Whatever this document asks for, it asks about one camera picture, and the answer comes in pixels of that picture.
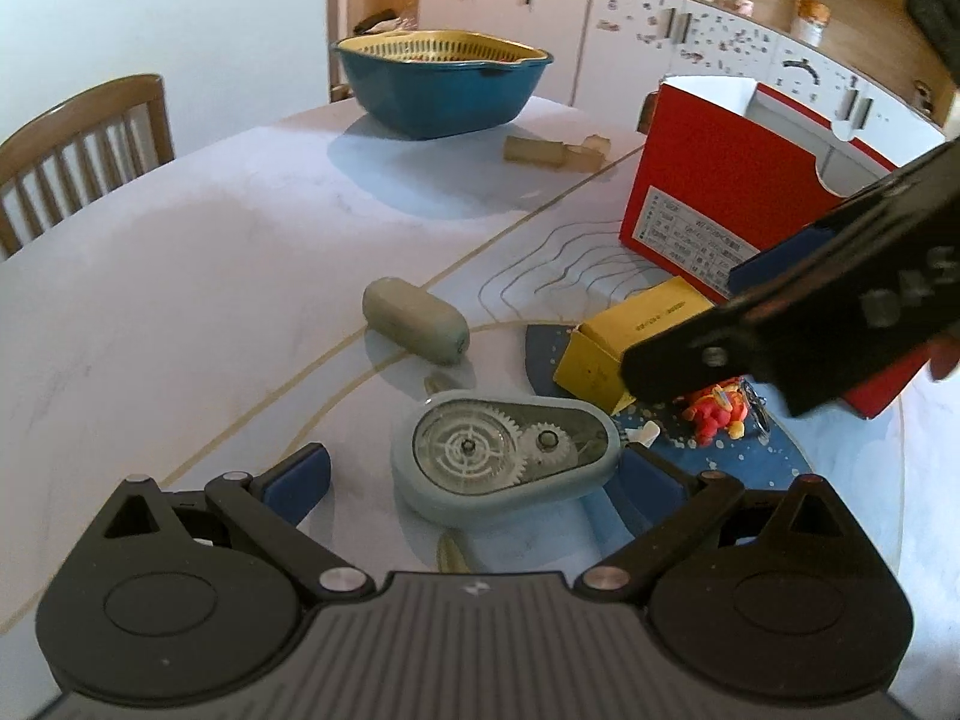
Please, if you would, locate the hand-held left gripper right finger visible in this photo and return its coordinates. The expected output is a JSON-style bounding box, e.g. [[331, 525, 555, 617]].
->
[[574, 452, 857, 606]]

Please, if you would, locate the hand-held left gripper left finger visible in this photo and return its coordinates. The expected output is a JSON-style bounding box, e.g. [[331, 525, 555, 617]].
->
[[96, 442, 377, 602]]

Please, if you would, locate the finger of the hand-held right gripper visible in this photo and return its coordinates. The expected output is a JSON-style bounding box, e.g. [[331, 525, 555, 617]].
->
[[618, 270, 852, 412], [727, 139, 960, 295]]

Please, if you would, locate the small yellow cardboard box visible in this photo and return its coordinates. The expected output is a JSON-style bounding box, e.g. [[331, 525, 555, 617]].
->
[[553, 276, 718, 416]]

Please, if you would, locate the red and white cardboard box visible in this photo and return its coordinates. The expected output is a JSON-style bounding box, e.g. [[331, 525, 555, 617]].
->
[[619, 75, 932, 422]]

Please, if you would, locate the mint green correction tape dispenser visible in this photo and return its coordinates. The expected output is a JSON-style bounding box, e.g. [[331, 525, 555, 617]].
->
[[390, 390, 664, 528]]

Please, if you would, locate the person's right hand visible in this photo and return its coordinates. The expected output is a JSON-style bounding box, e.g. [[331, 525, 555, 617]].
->
[[928, 336, 960, 385]]

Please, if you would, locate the grey green capsule case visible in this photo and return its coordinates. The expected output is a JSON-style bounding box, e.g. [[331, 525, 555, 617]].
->
[[362, 277, 472, 368]]

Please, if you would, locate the white speckled sideboard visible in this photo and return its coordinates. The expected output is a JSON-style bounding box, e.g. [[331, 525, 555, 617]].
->
[[577, 0, 960, 170]]

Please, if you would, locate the orange lidded jar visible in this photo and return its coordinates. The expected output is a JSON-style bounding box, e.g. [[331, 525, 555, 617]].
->
[[790, 0, 834, 47]]

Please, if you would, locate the dark cloth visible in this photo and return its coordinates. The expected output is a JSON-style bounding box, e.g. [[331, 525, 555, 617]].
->
[[903, 0, 960, 137]]

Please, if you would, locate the blue plastic basin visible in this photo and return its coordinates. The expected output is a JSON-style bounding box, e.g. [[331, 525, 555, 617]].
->
[[332, 31, 555, 141]]

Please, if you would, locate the yellow strainer basket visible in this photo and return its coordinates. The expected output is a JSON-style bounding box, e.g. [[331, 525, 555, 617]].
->
[[337, 29, 548, 68]]

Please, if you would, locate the brown wooden slatted chair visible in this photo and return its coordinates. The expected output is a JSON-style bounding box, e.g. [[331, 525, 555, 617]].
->
[[0, 73, 176, 260]]

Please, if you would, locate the entrance bench with clothes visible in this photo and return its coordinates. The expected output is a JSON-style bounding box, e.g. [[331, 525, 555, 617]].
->
[[358, 9, 419, 37]]

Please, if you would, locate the red figure keychain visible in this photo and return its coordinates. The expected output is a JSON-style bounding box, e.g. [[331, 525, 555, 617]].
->
[[680, 381, 774, 448]]

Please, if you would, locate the white cabinet with black handles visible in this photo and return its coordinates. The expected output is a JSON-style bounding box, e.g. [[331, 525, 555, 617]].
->
[[418, 0, 595, 107]]

